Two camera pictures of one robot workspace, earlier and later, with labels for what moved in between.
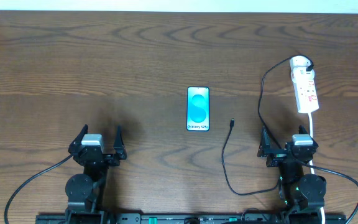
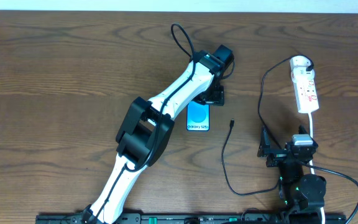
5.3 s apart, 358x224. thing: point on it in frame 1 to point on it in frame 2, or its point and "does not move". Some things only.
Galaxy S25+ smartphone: (197, 109) does not move
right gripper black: (286, 157) does not move
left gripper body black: (96, 156) to (214, 95)
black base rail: (192, 218) does not move
